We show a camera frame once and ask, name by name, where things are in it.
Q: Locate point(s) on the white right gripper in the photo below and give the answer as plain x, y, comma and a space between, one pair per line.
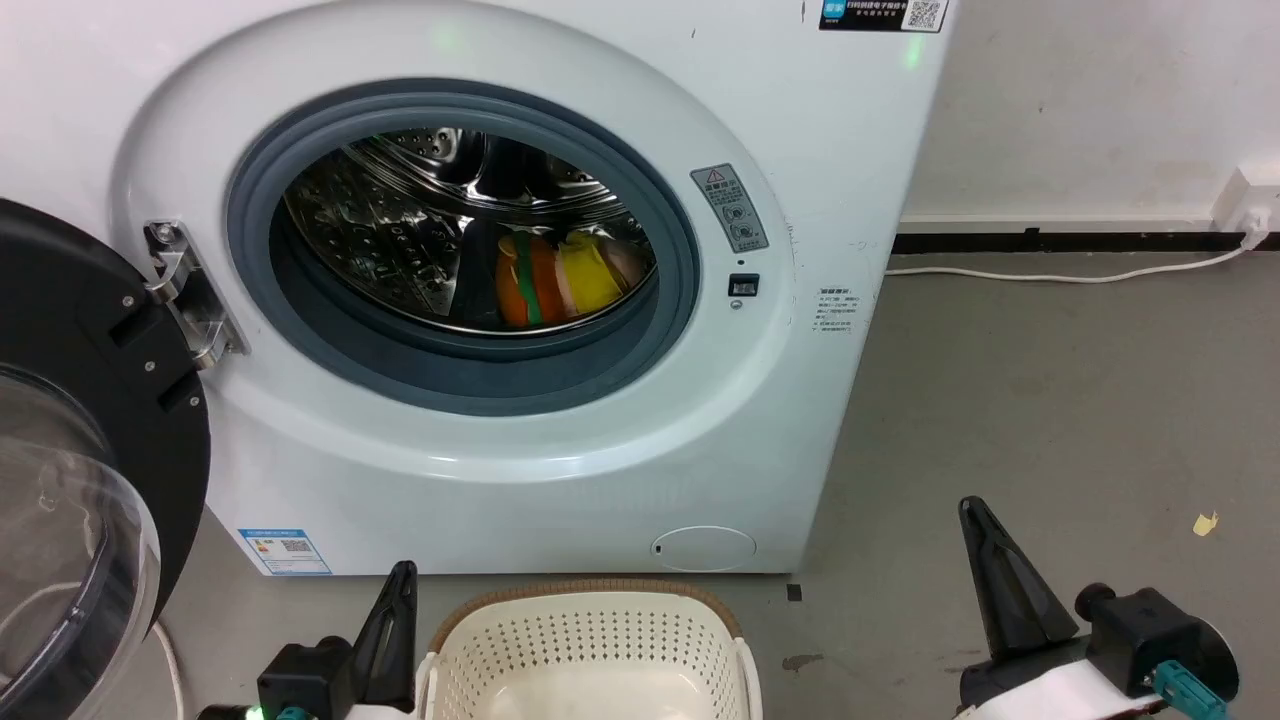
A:
1040, 692

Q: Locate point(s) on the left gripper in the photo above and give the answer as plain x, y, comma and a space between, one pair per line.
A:
230, 714

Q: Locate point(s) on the white perforated laundry basket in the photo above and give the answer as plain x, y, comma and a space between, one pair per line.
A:
590, 640

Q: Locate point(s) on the white front-load washing machine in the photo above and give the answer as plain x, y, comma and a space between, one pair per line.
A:
800, 150

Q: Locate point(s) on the blue energy label sticker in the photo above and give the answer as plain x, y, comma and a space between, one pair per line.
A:
285, 552

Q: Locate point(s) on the yellow paper scrap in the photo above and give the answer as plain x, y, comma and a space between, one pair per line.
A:
1205, 524

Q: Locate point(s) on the grey rubber door gasket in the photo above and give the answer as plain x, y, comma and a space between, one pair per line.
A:
480, 375

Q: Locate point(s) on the round white filter cover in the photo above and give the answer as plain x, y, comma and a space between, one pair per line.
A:
704, 549

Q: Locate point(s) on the small text label sticker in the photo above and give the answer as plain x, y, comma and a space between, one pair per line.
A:
837, 310

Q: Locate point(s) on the black baseboard strip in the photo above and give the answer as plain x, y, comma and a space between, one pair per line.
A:
1100, 242

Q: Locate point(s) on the colourful clothes in drum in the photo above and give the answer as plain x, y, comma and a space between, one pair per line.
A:
545, 280

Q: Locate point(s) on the chrome door hinge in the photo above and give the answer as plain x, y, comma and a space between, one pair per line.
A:
190, 295

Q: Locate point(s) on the black door latch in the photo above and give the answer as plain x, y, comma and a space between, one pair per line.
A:
743, 285

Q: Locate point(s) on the steel perforated washer drum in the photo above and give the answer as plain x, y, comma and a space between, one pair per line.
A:
380, 230

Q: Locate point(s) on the grey warning sticker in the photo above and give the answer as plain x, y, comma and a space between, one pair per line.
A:
730, 208

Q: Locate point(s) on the black round washer door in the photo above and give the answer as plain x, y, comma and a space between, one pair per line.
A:
60, 300

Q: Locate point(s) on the black QR code sticker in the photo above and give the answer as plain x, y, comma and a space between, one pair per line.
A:
880, 12

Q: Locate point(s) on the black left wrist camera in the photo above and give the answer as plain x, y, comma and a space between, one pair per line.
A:
305, 675

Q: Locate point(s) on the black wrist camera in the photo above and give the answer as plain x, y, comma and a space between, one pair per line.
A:
1150, 630
305, 675

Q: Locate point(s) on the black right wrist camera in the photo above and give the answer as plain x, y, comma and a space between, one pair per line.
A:
1150, 630

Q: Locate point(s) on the white wall outlet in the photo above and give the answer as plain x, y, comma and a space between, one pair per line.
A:
1245, 200

